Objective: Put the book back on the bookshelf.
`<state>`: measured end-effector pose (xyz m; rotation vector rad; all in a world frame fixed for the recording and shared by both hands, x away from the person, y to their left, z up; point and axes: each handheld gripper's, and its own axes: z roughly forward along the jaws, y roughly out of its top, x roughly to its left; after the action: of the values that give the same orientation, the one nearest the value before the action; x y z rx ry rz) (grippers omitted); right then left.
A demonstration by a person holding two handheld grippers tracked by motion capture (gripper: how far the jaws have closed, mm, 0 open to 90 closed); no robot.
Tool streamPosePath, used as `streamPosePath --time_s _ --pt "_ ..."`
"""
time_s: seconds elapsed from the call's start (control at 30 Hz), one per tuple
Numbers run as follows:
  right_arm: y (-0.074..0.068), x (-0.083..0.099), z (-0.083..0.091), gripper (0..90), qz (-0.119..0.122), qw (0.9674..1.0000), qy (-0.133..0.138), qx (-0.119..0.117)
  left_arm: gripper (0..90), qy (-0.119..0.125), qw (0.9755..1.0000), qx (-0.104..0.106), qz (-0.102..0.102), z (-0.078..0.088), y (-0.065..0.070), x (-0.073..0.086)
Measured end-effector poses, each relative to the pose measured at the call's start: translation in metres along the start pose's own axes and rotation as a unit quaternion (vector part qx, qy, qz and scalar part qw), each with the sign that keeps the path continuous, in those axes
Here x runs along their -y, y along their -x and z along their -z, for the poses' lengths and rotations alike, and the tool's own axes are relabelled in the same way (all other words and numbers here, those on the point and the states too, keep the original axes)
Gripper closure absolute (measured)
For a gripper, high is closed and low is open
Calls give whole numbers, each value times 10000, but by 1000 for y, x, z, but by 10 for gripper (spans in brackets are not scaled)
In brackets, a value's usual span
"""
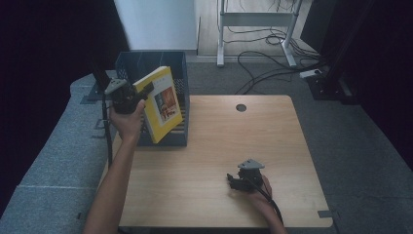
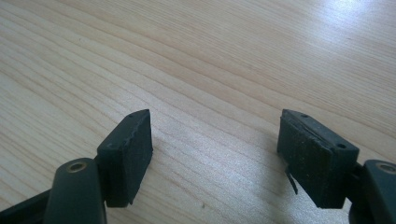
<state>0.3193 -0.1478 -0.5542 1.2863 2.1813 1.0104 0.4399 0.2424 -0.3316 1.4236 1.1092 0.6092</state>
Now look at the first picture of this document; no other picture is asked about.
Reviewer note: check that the dark blue file rack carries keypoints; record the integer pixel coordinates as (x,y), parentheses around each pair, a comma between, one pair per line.
(181,81)

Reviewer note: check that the yellow book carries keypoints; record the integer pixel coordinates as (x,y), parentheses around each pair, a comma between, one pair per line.
(164,107)

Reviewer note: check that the grey tape strip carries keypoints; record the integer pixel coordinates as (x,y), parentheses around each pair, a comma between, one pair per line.
(325,214)

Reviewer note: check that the person's right hand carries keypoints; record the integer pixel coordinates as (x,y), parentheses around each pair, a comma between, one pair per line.
(261,198)

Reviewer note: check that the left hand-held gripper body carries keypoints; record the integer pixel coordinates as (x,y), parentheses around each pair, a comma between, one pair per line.
(123,99)

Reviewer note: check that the white metal desk frame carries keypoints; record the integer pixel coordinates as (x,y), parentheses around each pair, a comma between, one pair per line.
(256,19)

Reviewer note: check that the person's left hand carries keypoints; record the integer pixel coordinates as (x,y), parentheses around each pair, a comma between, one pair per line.
(128,125)

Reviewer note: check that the white power strip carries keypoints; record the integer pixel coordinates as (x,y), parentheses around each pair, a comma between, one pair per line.
(310,73)

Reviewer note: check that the black metal stand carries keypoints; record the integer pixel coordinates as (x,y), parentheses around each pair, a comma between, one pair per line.
(328,86)
(99,81)

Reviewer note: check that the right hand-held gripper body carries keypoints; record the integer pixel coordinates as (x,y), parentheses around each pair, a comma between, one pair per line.
(250,177)

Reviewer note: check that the dark curtain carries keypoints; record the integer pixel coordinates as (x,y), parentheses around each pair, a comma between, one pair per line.
(48,42)
(386,65)

